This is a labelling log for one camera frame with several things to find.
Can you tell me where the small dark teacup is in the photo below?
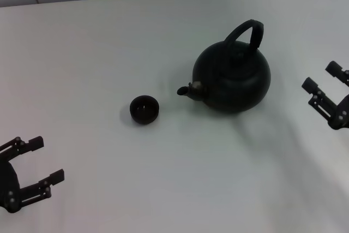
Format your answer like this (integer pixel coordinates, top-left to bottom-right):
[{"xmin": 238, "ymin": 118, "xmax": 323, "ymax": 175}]
[{"xmin": 129, "ymin": 94, "xmax": 160, "ymax": 126}]

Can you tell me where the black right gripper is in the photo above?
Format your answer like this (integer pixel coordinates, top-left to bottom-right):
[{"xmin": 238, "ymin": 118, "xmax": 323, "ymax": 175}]
[{"xmin": 301, "ymin": 60, "xmax": 349, "ymax": 131}]

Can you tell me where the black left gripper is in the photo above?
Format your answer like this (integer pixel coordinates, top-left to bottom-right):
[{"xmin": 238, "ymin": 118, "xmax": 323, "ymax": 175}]
[{"xmin": 0, "ymin": 135, "xmax": 66, "ymax": 214}]

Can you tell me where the black round teapot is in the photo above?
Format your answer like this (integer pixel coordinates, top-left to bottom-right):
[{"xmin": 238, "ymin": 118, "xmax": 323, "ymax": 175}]
[{"xmin": 176, "ymin": 19, "xmax": 272, "ymax": 114}]

